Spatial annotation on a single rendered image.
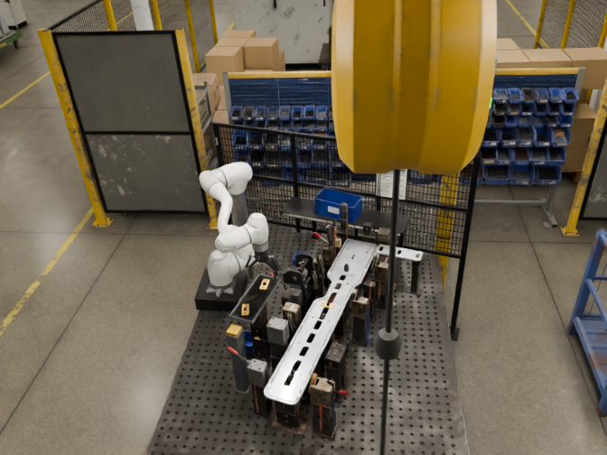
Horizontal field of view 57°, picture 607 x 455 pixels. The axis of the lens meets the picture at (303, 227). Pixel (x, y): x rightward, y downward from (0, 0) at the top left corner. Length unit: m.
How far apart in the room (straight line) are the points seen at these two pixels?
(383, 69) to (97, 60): 5.10
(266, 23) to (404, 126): 9.55
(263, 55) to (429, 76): 7.42
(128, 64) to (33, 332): 2.40
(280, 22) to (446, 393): 7.61
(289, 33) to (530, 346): 6.85
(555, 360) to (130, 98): 4.13
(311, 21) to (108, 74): 5.05
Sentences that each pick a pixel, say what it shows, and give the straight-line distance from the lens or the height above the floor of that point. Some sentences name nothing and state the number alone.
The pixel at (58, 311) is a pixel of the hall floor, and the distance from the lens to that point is 5.28.
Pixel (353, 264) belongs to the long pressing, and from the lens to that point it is 3.54.
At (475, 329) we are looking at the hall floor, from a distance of 4.65.
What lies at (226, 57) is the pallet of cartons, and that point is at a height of 1.03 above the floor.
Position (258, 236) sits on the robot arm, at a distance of 2.90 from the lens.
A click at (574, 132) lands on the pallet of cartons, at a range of 6.54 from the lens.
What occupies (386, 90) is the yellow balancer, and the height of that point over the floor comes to 3.08.
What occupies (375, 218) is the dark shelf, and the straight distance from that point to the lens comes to 3.91.
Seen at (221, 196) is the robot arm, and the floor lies 1.58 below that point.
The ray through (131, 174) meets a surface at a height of 0.60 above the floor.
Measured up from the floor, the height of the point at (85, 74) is 1.61.
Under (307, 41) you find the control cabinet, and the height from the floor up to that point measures 0.47.
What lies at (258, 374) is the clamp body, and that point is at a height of 1.04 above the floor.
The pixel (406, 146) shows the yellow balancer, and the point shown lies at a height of 3.05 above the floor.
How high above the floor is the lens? 3.20
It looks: 34 degrees down
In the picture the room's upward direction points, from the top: 3 degrees counter-clockwise
